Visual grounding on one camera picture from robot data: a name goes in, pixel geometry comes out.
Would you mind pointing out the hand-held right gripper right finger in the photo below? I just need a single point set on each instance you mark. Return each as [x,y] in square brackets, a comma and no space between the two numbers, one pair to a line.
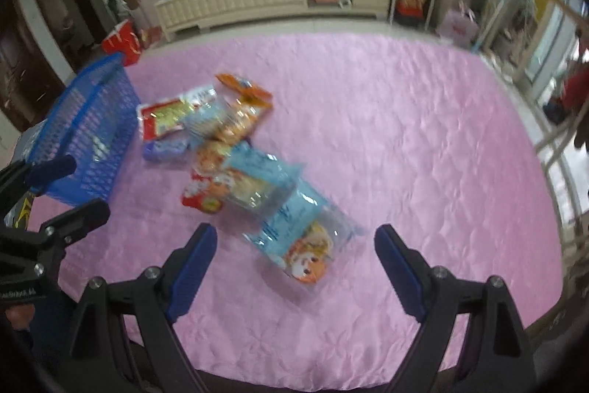
[399,271]

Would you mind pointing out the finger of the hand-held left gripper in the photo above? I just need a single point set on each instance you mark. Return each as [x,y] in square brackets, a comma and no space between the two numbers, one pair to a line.
[80,215]
[51,169]

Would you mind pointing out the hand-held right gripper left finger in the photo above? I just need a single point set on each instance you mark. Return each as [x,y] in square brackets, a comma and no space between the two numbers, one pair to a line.
[195,271]

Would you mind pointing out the blue plastic basket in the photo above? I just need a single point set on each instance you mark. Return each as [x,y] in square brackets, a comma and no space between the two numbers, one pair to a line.
[87,135]

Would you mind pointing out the red orange noodle snack packet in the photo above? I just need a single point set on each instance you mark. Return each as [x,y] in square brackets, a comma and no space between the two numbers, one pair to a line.
[205,190]

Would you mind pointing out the light blue cartoon snack packet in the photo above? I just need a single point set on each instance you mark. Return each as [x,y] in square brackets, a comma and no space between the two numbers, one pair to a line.
[306,245]

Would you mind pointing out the clear light blue snack packet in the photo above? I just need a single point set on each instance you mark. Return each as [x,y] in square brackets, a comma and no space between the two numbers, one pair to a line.
[264,181]

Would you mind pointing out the yellow noodle snack packet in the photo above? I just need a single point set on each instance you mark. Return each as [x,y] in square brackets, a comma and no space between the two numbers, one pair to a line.
[239,122]

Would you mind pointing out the person's left hand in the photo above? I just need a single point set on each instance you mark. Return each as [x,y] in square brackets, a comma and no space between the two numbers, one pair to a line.
[18,318]

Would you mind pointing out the red flat snack packet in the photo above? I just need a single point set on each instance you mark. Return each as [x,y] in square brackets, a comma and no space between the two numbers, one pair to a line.
[163,119]

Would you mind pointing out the dark wooden door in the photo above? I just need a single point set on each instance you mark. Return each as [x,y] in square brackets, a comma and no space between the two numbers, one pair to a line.
[50,34]

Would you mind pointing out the red paper bag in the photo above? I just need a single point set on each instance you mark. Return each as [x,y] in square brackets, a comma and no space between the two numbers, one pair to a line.
[122,42]

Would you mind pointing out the clear white snack packet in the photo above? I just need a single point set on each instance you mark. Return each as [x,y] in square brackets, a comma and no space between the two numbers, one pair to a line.
[202,110]

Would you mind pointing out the orange stick snack packet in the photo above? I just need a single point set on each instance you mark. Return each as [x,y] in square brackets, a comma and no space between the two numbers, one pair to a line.
[244,91]

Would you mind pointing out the pink paper bag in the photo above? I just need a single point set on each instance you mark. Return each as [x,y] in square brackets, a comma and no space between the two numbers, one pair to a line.
[458,25]

